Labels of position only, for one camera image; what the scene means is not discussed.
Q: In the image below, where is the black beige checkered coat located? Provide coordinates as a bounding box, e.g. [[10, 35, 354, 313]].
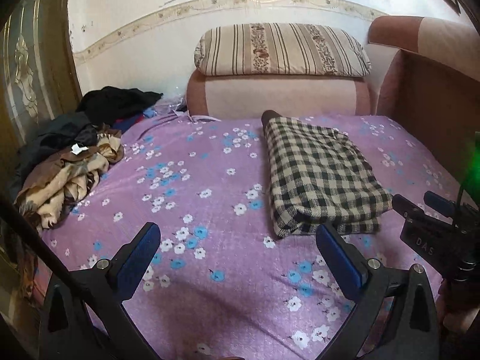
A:
[[261, 110, 392, 238]]

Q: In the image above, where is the black clothes pile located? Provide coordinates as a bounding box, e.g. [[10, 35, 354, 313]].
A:
[[8, 86, 164, 202]]

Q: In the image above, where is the person's right hand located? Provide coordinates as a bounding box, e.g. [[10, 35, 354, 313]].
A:
[[435, 279, 479, 334]]

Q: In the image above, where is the brown beige patterned garment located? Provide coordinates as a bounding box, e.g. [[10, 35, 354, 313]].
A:
[[14, 125, 124, 233]]

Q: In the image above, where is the purple floral bed sheet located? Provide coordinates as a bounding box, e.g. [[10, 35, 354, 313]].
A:
[[37, 111, 466, 360]]

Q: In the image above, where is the brown wooden side panel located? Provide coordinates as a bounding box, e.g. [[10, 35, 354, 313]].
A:
[[393, 50, 479, 182]]

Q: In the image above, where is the ornate wooden wardrobe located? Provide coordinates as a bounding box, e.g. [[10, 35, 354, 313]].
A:
[[1, 0, 81, 189]]

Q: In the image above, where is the pink sofa bolster headrest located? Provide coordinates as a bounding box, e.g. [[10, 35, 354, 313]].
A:
[[186, 71, 372, 119]]

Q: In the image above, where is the striped beige pillow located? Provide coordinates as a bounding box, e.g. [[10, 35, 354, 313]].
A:
[[194, 23, 372, 78]]

